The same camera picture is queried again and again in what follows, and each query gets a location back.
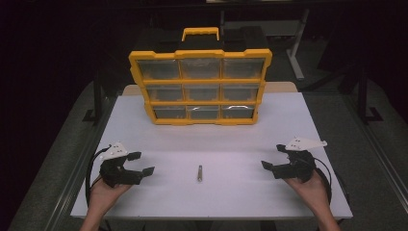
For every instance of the person's right hand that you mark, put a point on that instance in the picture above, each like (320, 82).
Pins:
(309, 189)

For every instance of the yellow organizer case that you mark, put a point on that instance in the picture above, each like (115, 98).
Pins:
(205, 81)

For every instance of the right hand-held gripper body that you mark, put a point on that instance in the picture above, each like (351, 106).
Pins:
(298, 165)

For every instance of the white metal desk frame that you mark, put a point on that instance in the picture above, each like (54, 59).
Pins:
(296, 48)

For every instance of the aluminium rail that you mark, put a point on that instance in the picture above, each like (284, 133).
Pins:
(378, 150)
(77, 166)

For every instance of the metal nail clipper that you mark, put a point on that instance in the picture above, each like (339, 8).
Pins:
(199, 173)

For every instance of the black metal stand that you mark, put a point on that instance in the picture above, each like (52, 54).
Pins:
(97, 102)
(364, 99)

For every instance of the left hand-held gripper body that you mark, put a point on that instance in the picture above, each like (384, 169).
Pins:
(113, 170)

